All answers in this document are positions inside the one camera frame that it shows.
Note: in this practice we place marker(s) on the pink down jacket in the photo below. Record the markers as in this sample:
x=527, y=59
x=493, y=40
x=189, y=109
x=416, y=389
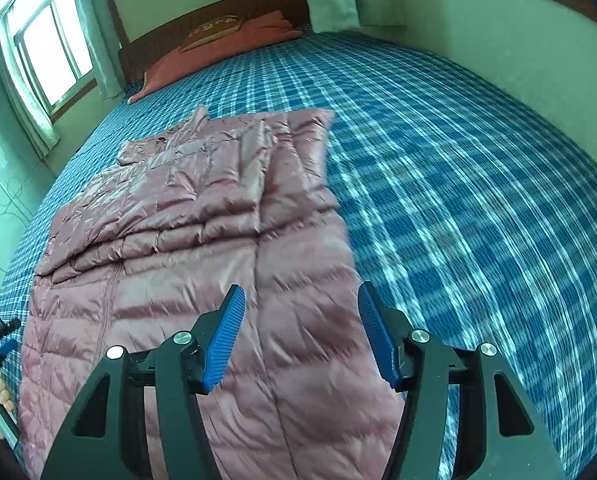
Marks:
x=178, y=200

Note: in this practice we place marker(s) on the window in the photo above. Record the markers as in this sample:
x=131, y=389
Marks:
x=53, y=45

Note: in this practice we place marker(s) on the embroidered brown cushion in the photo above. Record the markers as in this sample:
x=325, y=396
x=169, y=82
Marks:
x=211, y=30

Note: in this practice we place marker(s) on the wardrobe with circle-patterned doors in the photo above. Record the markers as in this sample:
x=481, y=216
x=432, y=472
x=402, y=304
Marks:
x=3, y=200

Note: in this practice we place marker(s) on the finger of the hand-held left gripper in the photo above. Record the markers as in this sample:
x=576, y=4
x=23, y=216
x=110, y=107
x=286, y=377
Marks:
x=8, y=346

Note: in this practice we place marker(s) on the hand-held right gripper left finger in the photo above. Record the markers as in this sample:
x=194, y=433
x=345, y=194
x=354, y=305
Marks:
x=224, y=340

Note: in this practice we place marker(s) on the orange-red pillow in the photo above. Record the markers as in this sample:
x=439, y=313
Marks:
x=168, y=67

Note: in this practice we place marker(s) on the bed with blue plaid sheet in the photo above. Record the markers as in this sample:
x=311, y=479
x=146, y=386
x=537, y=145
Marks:
x=453, y=185

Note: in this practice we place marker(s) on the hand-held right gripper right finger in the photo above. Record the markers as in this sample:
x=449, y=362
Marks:
x=376, y=332

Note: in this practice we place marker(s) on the dark wooden headboard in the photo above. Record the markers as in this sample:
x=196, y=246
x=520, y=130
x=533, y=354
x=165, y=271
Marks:
x=273, y=0

